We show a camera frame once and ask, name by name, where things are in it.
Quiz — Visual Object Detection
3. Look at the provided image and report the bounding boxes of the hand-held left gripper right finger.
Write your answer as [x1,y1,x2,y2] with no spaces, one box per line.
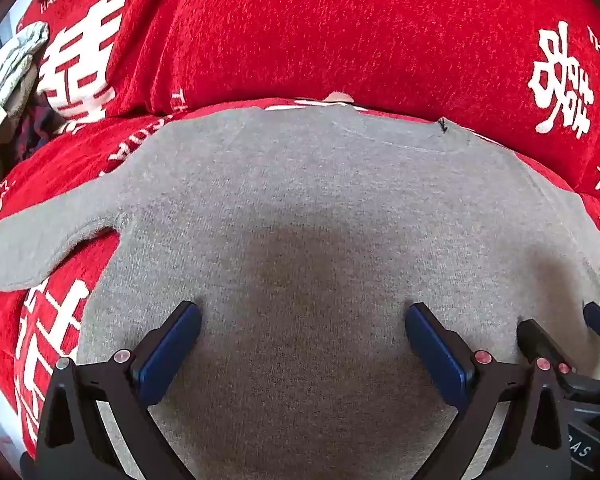
[404,302,572,480]

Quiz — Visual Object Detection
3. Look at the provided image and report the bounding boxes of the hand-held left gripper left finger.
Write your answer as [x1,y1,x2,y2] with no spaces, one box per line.
[20,300,203,480]

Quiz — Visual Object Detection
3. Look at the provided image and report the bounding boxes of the grey knit sweater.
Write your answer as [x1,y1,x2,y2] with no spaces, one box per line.
[0,106,600,480]

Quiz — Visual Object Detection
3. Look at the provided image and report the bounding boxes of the dark cloth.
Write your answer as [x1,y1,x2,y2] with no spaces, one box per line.
[0,66,67,196]

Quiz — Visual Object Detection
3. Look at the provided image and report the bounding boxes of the grey white cloth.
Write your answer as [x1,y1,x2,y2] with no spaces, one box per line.
[0,20,50,157]

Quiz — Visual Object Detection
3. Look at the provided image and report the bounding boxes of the red blanket with white print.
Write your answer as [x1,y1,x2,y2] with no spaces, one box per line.
[0,0,600,466]

